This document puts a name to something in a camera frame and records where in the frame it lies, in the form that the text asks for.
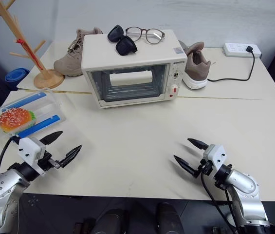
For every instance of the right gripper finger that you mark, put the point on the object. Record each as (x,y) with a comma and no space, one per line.
(199,144)
(186,165)

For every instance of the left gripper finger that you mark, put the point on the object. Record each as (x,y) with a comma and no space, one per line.
(70,156)
(52,137)

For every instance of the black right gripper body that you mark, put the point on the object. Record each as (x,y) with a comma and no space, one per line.
(206,168)

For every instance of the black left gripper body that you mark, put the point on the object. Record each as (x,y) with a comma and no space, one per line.
(46,162)

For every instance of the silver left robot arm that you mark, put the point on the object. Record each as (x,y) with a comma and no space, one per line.
(2,187)

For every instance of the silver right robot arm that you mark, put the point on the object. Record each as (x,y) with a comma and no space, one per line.
(243,185)

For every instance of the cream mini toaster oven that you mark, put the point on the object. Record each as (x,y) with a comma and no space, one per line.
(132,73)

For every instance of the clear container with blue clips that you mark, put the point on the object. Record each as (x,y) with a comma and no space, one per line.
(47,109)

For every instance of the toy hamburger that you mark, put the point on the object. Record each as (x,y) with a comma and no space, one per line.
(14,120)

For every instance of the dark rounded shape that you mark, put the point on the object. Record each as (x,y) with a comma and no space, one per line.
(170,219)

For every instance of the wooden mug tree stand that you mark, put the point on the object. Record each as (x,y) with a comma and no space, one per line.
(47,79)

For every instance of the blue rolled mat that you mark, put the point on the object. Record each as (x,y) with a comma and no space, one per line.
(15,75)

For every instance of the beige sneaker with white sole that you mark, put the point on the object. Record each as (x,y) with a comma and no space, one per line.
(196,70)

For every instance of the beige lace-up boot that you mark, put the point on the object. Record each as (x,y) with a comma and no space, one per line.
(70,62)

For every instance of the white power strip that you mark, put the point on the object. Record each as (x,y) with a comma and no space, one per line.
(237,50)

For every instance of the black sunglasses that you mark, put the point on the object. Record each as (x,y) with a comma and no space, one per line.
(123,44)

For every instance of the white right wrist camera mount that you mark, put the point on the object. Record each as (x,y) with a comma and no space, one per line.
(215,154)

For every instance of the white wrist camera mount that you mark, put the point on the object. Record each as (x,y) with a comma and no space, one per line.
(215,154)
(30,151)

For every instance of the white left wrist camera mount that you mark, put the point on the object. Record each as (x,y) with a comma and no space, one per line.
(30,151)

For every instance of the brown round-frame eyeglasses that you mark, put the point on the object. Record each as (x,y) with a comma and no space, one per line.
(137,30)

